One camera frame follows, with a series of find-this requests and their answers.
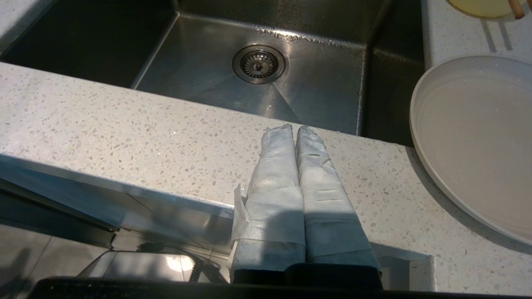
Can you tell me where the stainless steel sink basin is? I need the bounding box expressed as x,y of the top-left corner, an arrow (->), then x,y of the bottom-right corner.
0,0 -> 426,148

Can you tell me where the wooden chopstick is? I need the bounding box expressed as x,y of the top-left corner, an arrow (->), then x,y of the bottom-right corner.
509,0 -> 526,20

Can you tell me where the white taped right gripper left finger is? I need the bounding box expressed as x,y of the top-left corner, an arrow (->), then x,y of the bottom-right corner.
228,124 -> 307,284

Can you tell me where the yellow plastic bowl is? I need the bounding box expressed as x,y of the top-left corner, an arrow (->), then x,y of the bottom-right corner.
446,0 -> 529,19

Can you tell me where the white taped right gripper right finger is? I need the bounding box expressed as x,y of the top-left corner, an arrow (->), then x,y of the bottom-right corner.
295,125 -> 383,274

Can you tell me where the white ceramic plate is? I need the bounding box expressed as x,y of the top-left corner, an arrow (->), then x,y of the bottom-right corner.
409,55 -> 532,246

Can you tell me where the round metal drain strainer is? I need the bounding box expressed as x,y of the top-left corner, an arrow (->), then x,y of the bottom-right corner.
232,44 -> 286,85

